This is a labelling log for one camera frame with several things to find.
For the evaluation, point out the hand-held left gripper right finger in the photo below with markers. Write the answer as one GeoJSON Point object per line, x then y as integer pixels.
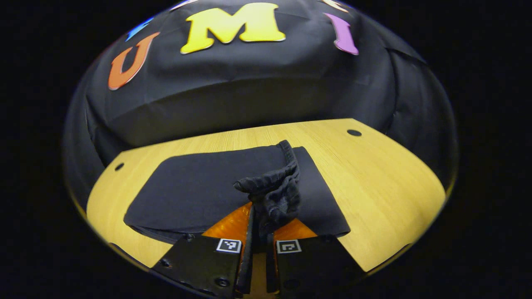
{"type": "Point", "coordinates": [316, 265]}

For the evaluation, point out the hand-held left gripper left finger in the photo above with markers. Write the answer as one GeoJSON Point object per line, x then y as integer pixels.
{"type": "Point", "coordinates": [199, 265]}

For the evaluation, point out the black jeans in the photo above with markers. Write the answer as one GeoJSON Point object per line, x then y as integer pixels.
{"type": "Point", "coordinates": [199, 191]}

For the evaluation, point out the black backdrop cloth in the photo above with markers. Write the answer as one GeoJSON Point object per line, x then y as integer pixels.
{"type": "Point", "coordinates": [249, 95]}

